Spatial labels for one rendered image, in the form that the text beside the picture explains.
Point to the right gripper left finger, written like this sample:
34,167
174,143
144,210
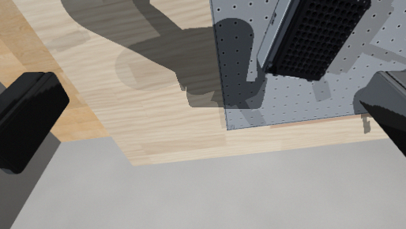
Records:
29,108

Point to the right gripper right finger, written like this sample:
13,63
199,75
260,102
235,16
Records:
385,99

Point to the black well plate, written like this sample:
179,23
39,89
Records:
329,23

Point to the grey perforated breadboard plate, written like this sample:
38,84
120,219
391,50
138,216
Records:
252,98

